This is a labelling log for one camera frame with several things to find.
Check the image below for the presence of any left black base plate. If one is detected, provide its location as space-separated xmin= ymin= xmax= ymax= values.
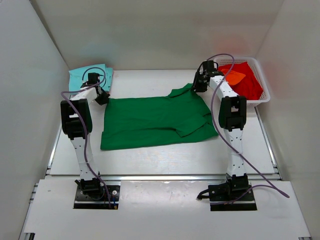
xmin=73 ymin=180 xmax=121 ymax=210

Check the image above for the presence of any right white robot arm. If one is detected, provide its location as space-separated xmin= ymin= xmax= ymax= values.
xmin=192 ymin=60 xmax=249 ymax=202

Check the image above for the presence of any green t shirt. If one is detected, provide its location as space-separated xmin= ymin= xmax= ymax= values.
xmin=100 ymin=83 xmax=218 ymax=151

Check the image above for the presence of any aluminium table rail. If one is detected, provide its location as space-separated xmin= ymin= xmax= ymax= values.
xmin=45 ymin=173 xmax=281 ymax=181

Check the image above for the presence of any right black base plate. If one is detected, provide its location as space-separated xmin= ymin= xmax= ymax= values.
xmin=196 ymin=183 xmax=258 ymax=212

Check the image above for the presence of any red t shirt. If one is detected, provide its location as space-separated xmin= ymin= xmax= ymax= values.
xmin=230 ymin=62 xmax=263 ymax=101

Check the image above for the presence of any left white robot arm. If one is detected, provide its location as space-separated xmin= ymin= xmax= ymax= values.
xmin=60 ymin=70 xmax=111 ymax=202

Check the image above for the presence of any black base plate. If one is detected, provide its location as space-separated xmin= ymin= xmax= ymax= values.
xmin=73 ymin=180 xmax=121 ymax=210
xmin=196 ymin=183 xmax=258 ymax=212

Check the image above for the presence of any orange t shirt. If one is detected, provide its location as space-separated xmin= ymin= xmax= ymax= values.
xmin=221 ymin=69 xmax=246 ymax=86

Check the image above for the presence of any folded teal t shirt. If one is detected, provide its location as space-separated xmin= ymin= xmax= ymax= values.
xmin=68 ymin=64 xmax=114 ymax=93

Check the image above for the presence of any white plastic basket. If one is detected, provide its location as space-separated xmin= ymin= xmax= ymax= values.
xmin=213 ymin=55 xmax=270 ymax=108

